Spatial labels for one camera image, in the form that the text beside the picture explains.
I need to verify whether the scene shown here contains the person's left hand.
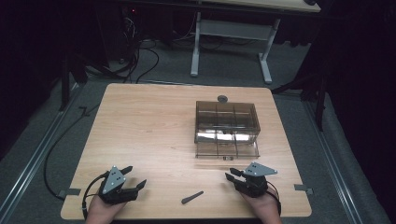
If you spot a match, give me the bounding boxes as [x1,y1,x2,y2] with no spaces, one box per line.
[84,194,127,224]

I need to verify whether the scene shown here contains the desk with white frame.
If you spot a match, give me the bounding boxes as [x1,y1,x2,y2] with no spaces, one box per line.
[190,0,322,85]

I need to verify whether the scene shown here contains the person's right hand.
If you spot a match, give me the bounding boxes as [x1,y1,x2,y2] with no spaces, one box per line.
[240,189,283,224]

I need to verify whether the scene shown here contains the bundle of black cables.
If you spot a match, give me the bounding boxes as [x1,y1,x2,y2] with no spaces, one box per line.
[86,12,161,85]

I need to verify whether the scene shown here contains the dark grey stick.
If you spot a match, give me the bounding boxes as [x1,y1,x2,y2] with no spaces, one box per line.
[180,190,205,205]

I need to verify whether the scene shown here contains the metal floor rail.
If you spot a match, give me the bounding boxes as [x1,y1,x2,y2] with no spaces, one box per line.
[302,100,364,224]
[0,81,84,220]

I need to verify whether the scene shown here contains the black floor cable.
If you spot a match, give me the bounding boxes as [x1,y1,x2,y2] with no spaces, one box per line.
[43,104,101,202]

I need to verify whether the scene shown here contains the grey tape strip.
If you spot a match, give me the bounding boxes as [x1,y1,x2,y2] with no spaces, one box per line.
[293,183,314,196]
[57,188,82,200]

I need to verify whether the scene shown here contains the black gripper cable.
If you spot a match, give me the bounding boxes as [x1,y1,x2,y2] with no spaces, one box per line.
[81,172,110,220]
[265,180,283,217]

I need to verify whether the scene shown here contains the transparent brown drawer box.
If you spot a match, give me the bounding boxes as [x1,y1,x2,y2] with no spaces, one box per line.
[194,100,262,145]

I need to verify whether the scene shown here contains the black stand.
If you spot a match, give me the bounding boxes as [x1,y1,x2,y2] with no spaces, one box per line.
[270,60,329,133]
[58,50,89,112]

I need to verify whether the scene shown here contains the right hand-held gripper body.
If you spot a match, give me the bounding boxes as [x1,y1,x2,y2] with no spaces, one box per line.
[233,161,278,199]

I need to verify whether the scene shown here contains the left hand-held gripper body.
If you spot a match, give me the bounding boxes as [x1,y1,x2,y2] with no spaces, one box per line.
[98,165,140,205]

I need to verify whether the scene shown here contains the transparent brown drawer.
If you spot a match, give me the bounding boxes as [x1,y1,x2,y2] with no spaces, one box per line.
[194,140,262,161]

